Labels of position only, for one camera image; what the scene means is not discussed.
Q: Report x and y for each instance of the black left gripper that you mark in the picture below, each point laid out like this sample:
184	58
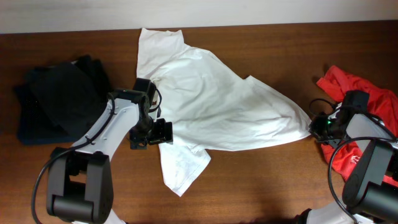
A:
163	133

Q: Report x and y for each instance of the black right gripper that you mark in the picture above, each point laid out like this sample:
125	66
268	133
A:
314	128

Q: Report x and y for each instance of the white t-shirt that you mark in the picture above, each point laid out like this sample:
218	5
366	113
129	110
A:
210	107

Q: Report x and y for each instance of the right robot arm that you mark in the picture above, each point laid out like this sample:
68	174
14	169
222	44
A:
366	197

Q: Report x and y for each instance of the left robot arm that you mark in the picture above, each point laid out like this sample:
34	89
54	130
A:
80	183

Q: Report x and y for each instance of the red t-shirt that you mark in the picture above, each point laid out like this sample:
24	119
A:
382	102

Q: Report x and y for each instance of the black folded garment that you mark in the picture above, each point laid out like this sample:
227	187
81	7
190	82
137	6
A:
72	94

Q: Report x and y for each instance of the dark navy folded garment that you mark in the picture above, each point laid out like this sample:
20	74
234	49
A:
35	127

